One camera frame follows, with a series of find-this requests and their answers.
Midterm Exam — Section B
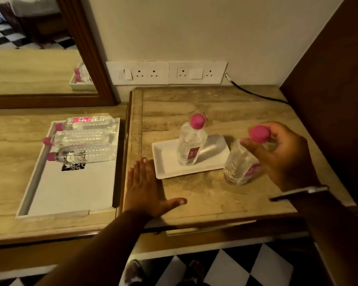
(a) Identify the person's left hand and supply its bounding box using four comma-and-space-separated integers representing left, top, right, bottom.
124, 157, 188, 219

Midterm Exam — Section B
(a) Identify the person's right hand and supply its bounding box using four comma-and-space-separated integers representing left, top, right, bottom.
240, 122, 321, 193

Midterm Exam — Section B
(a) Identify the clear pink-capped water bottle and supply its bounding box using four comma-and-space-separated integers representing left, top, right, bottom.
223, 125, 271, 186
47, 145, 117, 164
43, 130, 111, 148
54, 116, 117, 132
176, 113, 208, 166

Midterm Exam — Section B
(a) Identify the person's left forearm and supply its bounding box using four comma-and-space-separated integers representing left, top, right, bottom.
36, 210, 153, 286

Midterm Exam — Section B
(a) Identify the person's right forearm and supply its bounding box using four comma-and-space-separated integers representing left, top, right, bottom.
289, 187, 358, 286

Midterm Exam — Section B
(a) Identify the small white rectangular plate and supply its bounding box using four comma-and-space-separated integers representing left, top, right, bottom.
152, 134, 231, 180

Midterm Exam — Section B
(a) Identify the person's right shoe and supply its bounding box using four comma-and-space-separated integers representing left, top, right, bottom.
183, 260, 205, 286

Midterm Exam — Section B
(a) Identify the person's shoe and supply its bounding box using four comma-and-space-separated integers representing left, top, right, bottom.
183, 260, 205, 286
124, 259, 147, 286

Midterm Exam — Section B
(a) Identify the person's left shoe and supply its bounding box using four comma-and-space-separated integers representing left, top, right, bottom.
124, 259, 147, 286

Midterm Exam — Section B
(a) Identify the large white tray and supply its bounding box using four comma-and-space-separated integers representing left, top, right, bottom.
16, 117, 121, 219

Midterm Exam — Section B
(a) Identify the dark wooden cabinet panel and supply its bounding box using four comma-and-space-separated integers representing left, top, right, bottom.
279, 0, 358, 206

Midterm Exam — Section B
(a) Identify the black patterned card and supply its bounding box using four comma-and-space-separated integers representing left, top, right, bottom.
61, 163, 86, 172

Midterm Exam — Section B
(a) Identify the black power cable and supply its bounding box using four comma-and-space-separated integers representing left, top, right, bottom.
225, 73, 288, 103

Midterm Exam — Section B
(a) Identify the silver wrist bracelet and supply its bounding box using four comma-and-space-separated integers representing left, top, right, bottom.
269, 185, 329, 202

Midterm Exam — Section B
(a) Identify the white wall socket panel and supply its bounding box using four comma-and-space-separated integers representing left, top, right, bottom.
106, 61, 169, 86
168, 61, 228, 85

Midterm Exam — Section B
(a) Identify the wood-framed wall mirror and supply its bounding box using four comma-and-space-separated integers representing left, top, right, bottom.
0, 0, 117, 110

